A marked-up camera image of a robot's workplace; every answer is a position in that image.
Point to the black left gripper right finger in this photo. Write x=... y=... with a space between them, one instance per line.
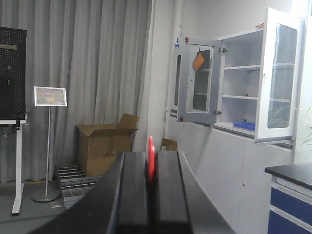
x=181 y=206

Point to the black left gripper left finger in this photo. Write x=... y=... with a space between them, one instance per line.
x=117 y=204

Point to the red plastic spoon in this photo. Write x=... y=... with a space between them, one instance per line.
x=151 y=160

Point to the white lower cabinet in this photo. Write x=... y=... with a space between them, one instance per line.
x=231 y=171

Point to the blue white lab bench cabinet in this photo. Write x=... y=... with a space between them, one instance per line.
x=291 y=199

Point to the left cabinet glass door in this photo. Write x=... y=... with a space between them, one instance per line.
x=199 y=80

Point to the cabinet glass door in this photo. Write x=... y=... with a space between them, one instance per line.
x=280 y=66
x=199 y=80

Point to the right cabinet glass door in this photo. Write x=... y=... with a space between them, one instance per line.
x=280 y=66

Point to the metal grate step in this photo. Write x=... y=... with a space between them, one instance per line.
x=74 y=184

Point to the large cardboard box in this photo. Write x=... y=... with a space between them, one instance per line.
x=99 y=145

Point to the small cardboard box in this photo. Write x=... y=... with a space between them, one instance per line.
x=168 y=145

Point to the blue plastic tray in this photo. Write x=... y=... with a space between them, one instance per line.
x=245 y=125

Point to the green potted plant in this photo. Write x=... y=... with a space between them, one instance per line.
x=281 y=122

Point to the grey curtain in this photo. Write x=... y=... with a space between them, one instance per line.
x=96 y=49

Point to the black pegboard on stand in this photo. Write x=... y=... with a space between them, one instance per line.
x=12 y=95

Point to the sign stand with frame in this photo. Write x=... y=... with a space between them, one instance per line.
x=49 y=97

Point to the white wall cabinet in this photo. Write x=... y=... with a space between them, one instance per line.
x=239 y=79

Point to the white wall pipe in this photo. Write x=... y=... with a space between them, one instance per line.
x=174 y=52

